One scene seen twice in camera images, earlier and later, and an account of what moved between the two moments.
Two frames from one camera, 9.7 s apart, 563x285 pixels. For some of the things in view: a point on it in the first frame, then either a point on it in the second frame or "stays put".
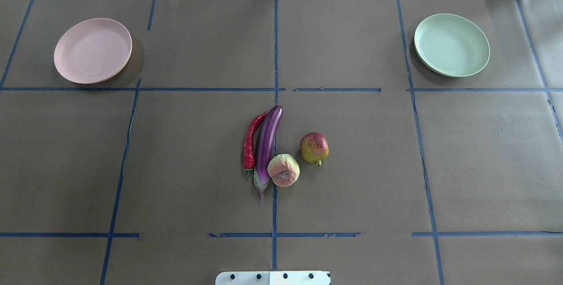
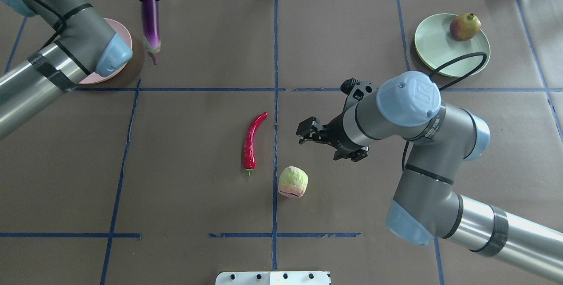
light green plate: [450, 45] stays put
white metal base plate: [273, 278] stays put
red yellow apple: [314, 147] to [465, 27]
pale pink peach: [284, 169] to [293, 182]
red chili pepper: [248, 154] stays put
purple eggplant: [267, 140] to [151, 22]
